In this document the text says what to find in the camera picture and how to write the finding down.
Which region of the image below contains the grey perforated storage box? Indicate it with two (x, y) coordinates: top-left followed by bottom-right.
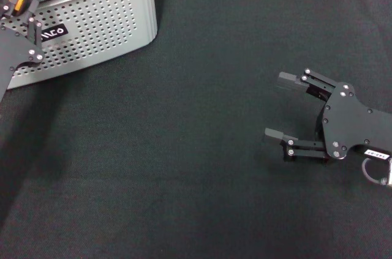
(0, 0), (159, 90)

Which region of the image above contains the right gripper connector cable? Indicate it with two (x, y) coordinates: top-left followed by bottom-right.
(361, 153), (392, 188)

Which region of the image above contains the black tablecloth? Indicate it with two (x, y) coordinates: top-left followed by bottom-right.
(0, 0), (392, 259)

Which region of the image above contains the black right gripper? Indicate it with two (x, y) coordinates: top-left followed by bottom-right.
(265, 68), (392, 163)

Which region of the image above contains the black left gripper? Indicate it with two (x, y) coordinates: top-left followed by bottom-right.
(0, 0), (44, 100)

